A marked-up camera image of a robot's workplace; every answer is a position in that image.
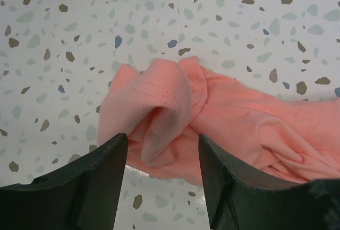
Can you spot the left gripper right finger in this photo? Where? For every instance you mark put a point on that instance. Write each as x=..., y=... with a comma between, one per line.
x=239, y=196

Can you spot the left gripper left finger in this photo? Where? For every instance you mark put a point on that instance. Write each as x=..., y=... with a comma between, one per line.
x=83, y=194

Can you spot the salmon pink t shirt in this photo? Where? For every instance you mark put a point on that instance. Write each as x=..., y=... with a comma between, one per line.
x=164, y=109

